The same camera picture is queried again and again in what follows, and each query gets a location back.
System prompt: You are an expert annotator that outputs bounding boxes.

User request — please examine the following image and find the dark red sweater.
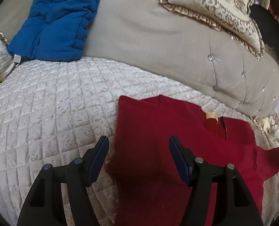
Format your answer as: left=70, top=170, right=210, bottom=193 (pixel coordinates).
left=106, top=95, right=279, bottom=225

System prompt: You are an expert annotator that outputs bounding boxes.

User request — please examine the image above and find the beige tufted headboard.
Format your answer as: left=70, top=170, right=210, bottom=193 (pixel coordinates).
left=0, top=0, right=279, bottom=117

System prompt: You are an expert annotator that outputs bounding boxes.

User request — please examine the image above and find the gold ornate ruffled pillow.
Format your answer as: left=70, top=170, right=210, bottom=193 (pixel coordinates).
left=160, top=0, right=264, bottom=59

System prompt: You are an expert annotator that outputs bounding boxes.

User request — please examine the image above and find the white quilted bedspread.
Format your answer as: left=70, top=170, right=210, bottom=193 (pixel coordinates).
left=0, top=57, right=252, bottom=225

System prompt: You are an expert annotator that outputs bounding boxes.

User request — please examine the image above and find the blue quilted jacket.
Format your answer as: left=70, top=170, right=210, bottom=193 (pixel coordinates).
left=8, top=0, right=100, bottom=62

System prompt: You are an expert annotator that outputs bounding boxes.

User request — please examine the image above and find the floral cream bed sheet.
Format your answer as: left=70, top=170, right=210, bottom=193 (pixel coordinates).
left=250, top=115, right=279, bottom=150

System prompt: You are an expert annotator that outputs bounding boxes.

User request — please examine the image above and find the black garment behind pillow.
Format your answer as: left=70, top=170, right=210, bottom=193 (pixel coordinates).
left=250, top=4, right=279, bottom=59

